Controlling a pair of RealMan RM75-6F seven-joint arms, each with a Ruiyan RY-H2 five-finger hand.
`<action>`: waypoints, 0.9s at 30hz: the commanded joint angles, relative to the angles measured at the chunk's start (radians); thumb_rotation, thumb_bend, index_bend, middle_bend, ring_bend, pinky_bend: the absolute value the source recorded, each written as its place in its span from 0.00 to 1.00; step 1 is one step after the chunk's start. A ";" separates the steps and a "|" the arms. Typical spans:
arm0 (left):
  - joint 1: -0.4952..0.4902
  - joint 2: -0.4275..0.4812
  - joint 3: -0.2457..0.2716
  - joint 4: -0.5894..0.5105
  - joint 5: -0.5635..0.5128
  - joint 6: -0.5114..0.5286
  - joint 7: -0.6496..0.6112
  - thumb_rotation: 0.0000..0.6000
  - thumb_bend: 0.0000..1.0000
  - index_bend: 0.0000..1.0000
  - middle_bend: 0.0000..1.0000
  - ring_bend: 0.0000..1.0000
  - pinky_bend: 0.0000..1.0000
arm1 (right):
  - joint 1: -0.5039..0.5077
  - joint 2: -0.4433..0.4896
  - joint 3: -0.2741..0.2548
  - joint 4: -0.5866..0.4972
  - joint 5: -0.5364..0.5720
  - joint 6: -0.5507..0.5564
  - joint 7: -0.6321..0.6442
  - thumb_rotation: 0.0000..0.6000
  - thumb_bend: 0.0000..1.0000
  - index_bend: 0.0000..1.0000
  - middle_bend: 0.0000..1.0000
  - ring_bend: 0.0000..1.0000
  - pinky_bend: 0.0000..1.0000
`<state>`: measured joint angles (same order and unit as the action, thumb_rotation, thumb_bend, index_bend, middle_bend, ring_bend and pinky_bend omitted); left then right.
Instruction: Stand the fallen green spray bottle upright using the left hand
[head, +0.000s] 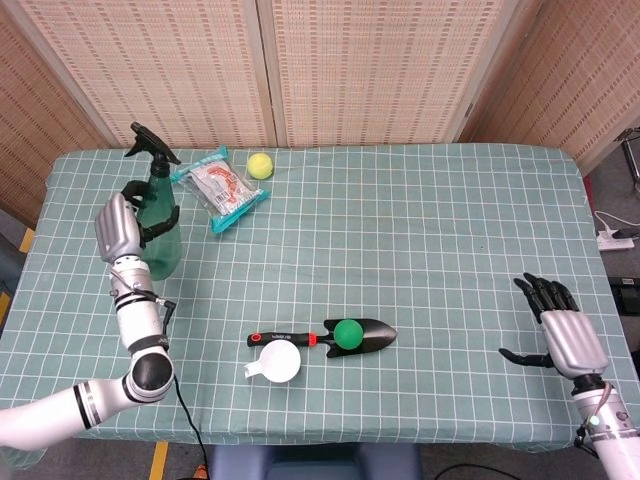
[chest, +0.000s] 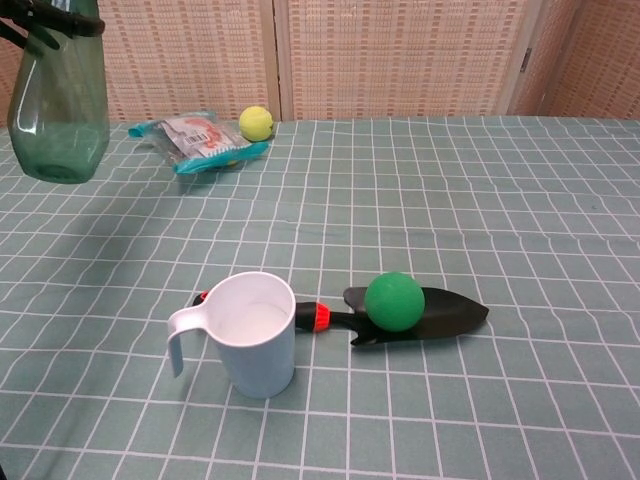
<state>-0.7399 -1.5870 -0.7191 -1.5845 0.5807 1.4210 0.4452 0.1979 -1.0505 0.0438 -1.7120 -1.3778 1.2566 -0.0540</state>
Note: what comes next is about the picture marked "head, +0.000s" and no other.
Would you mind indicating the green spray bottle black trigger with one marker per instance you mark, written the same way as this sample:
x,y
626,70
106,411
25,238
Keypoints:
x,y
162,250

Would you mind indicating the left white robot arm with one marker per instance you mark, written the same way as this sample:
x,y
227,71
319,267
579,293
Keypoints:
x,y
142,325

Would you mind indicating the green checked tablecloth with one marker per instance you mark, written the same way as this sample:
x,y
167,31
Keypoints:
x,y
400,240

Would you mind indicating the black floor device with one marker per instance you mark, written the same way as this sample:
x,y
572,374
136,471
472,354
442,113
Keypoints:
x,y
627,295

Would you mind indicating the blue chair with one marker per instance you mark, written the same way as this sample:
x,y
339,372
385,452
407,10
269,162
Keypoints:
x,y
315,462

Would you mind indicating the white power strip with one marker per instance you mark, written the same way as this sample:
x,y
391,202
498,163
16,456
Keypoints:
x,y
615,242

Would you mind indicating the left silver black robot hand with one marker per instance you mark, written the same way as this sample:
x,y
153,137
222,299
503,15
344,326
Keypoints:
x,y
117,230

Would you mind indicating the yellow tennis ball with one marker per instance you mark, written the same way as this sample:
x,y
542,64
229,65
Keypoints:
x,y
260,166

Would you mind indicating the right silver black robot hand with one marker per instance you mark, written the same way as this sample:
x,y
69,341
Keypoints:
x,y
572,340

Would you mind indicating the metal screen hinge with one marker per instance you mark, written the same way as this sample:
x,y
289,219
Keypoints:
x,y
469,110

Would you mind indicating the green ball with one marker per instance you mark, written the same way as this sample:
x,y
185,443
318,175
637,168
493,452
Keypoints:
x,y
347,334

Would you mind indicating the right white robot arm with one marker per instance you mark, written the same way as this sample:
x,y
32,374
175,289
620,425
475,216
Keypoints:
x,y
610,430

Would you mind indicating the white plastic mug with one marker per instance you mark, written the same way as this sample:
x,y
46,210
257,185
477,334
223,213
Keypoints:
x,y
280,362

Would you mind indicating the teal clear snack packet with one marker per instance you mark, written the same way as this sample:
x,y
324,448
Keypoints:
x,y
220,192

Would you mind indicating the metal stand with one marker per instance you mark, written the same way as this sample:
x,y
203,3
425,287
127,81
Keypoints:
x,y
634,155

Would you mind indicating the woven bamboo screen panel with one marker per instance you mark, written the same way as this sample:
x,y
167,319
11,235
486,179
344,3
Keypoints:
x,y
35,140
575,75
375,65
160,65

